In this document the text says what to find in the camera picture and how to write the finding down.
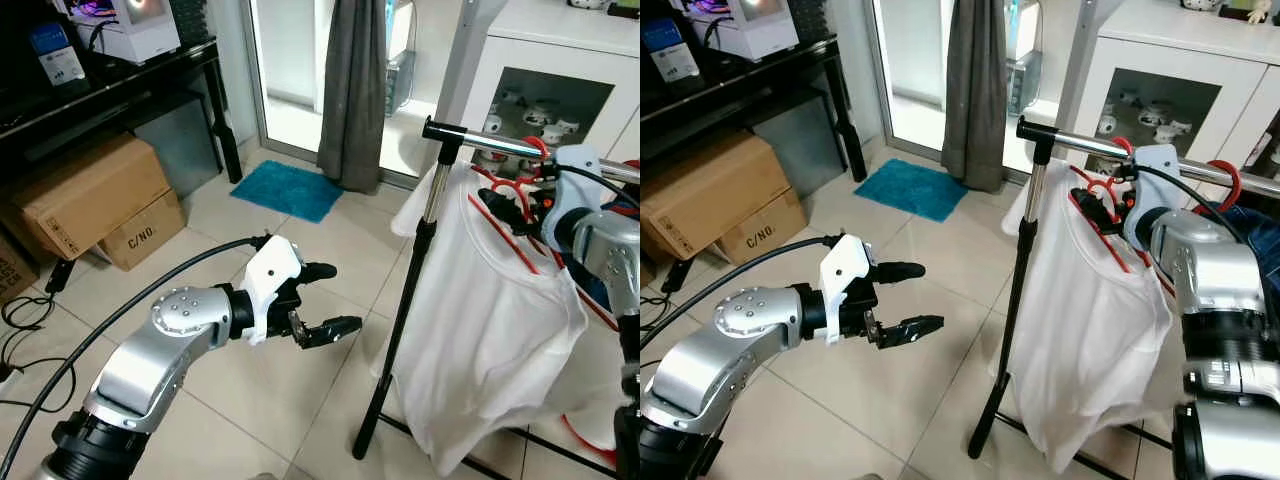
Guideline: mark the blue white product box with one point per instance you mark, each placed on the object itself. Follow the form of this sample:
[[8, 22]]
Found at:
[[675, 60], [60, 65]]

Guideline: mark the white tower appliance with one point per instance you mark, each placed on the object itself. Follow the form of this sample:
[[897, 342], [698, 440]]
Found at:
[[400, 70], [1022, 70]]

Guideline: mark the blue floor mat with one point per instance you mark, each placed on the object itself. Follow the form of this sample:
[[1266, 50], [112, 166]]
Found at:
[[290, 190], [905, 188]]

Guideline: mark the red plastic hanger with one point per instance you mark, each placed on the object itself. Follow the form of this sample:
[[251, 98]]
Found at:
[[1100, 235], [503, 235], [1232, 180], [590, 445]]

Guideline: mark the black desk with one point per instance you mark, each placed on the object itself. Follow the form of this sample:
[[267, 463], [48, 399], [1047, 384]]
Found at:
[[760, 85], [120, 95]]

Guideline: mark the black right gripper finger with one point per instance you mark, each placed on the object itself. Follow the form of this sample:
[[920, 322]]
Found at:
[[500, 205], [1103, 212]]

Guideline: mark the grey slanted metal post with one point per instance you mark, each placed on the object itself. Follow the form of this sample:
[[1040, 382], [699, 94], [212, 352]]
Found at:
[[1085, 50]]

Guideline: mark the white glass door cabinet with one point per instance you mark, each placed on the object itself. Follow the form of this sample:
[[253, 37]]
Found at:
[[1150, 50], [560, 45]]

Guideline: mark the white desktop device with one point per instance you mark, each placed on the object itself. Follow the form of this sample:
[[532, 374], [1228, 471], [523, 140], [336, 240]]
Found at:
[[140, 40], [765, 40]]

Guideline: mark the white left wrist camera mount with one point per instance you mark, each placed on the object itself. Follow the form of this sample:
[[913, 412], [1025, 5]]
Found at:
[[845, 265], [270, 270]]

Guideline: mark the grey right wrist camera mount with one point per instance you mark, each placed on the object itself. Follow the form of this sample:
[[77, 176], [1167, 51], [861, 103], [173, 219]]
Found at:
[[1155, 190], [578, 180]]

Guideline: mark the blue garment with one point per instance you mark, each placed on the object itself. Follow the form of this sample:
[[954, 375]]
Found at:
[[597, 288], [1255, 235]]

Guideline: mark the black power adapter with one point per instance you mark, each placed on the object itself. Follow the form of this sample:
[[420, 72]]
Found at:
[[683, 275], [58, 275]]

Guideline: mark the large cardboard box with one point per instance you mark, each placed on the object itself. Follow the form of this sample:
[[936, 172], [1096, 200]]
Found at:
[[710, 195], [90, 195]]

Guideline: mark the small printed cardboard box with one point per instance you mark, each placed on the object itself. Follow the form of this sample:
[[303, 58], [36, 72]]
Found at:
[[765, 232], [145, 235]]

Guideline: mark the grey curtain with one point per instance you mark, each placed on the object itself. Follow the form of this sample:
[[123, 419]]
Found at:
[[975, 90], [352, 90]]

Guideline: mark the black silver clothes rack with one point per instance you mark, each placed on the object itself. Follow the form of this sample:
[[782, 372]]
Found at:
[[1040, 150], [447, 150]]

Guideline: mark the plain white T-shirt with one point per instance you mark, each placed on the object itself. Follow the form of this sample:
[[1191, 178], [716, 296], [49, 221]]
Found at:
[[1080, 330], [480, 330]]

